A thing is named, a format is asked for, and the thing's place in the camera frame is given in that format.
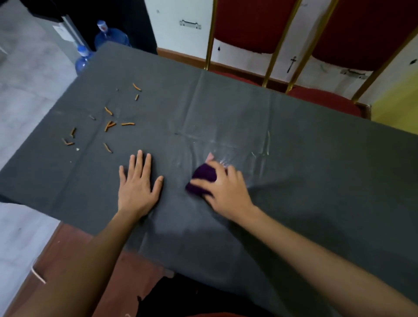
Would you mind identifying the person's left hand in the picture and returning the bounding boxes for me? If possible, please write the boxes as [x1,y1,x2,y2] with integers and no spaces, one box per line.
[118,150,164,220]

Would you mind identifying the person's right hand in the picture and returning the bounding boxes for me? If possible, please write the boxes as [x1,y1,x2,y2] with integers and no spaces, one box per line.
[189,161,257,223]

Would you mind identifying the purple cleaning cloth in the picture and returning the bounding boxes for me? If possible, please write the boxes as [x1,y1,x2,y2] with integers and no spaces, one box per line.
[185,163,219,197]

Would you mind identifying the person's left forearm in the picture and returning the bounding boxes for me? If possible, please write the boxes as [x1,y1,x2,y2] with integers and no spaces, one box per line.
[8,211,144,317]

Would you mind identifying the person's right forearm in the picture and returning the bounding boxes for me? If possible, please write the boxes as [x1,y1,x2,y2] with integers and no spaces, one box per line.
[238,206,418,317]

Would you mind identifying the scattered orange snack sticks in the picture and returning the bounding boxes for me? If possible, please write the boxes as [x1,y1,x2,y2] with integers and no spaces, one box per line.
[61,82,143,154]

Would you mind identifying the grey tablecloth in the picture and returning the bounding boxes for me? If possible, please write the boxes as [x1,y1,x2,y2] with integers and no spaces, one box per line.
[0,41,418,317]

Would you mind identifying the brown wooden bench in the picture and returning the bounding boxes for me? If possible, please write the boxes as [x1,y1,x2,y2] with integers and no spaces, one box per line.
[3,221,175,317]

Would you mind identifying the person's black clothing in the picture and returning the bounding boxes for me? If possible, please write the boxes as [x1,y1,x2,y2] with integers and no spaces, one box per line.
[135,272,278,317]

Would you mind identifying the large blue water bottle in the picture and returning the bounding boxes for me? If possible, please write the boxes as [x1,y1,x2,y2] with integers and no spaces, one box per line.
[75,45,95,76]
[94,20,132,50]

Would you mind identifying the grey water dispenser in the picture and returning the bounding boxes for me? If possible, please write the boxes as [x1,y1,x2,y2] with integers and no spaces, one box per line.
[33,14,89,64]

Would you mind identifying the white cord loop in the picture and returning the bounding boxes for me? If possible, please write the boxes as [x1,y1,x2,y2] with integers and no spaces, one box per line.
[31,259,47,285]

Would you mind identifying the red chair with gold frame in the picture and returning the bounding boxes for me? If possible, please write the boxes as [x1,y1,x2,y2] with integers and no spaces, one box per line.
[204,0,303,88]
[285,0,418,119]

